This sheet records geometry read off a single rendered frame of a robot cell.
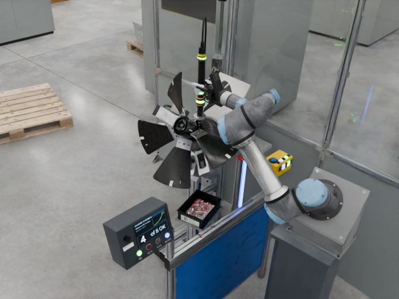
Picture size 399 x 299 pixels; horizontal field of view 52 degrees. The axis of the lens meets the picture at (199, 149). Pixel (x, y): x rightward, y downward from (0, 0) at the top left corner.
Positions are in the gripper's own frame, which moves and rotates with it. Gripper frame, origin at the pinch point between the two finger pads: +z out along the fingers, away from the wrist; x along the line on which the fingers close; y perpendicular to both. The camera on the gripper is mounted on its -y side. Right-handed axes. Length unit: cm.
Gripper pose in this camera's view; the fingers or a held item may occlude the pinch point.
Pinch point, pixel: (197, 80)
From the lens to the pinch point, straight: 221.3
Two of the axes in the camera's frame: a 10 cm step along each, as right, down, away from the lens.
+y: -0.3, 8.3, 5.6
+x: 7.2, -3.7, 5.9
